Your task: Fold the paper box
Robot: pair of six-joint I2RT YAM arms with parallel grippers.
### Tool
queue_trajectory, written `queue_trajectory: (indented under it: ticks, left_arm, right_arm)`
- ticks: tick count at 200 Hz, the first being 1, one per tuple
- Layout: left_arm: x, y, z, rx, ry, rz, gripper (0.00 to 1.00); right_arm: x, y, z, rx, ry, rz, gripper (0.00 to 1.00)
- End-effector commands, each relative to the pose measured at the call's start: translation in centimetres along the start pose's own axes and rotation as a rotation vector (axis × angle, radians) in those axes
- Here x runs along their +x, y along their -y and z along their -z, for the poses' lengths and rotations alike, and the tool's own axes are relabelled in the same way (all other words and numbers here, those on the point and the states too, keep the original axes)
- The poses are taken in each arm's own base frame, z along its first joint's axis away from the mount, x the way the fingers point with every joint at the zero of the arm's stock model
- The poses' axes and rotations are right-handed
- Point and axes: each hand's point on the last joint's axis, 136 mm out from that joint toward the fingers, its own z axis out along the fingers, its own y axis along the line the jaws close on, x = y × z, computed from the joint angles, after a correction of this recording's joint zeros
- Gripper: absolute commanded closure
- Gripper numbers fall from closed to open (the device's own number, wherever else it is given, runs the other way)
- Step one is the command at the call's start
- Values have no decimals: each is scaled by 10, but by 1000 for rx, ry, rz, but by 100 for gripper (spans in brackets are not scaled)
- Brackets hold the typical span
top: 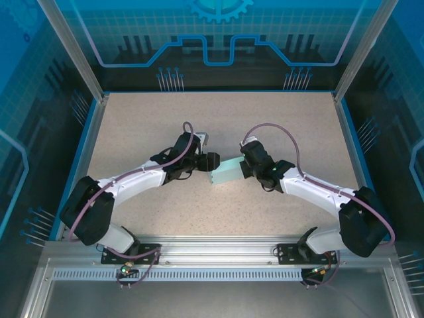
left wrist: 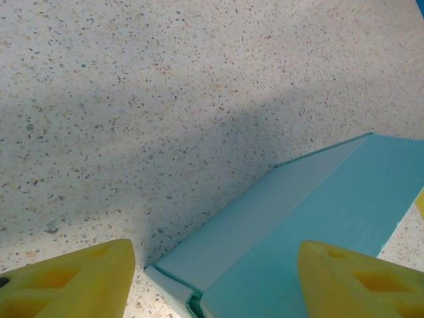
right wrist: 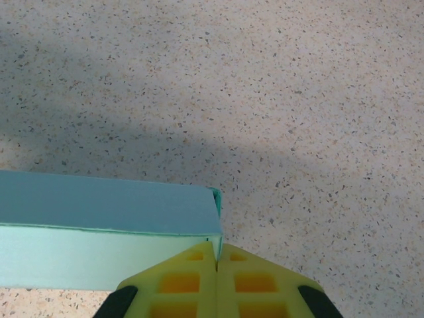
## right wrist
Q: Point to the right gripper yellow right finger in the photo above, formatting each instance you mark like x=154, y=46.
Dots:
x=258, y=298

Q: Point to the light blue paper box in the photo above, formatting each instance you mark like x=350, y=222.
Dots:
x=99, y=215

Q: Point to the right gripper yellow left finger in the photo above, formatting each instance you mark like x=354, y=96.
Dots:
x=179, y=298

